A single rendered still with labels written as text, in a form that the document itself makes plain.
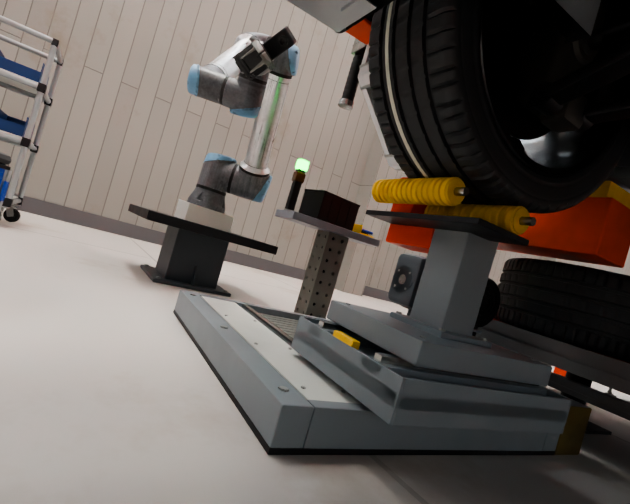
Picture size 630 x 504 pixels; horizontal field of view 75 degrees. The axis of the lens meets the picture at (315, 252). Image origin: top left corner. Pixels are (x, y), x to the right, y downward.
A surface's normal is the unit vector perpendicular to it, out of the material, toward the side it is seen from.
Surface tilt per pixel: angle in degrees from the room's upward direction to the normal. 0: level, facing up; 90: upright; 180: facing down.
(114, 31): 90
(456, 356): 90
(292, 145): 90
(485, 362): 90
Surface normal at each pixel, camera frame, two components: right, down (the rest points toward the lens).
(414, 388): 0.48, 0.13
